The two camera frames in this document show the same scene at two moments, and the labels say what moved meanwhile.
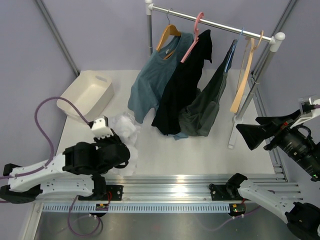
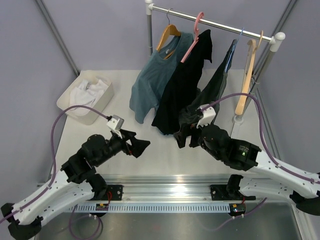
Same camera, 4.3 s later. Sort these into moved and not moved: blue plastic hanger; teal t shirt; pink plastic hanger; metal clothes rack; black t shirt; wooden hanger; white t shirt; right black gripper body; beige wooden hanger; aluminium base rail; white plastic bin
Moved: right black gripper body; white t shirt; beige wooden hanger
Not moved: blue plastic hanger; metal clothes rack; aluminium base rail; white plastic bin; teal t shirt; black t shirt; pink plastic hanger; wooden hanger
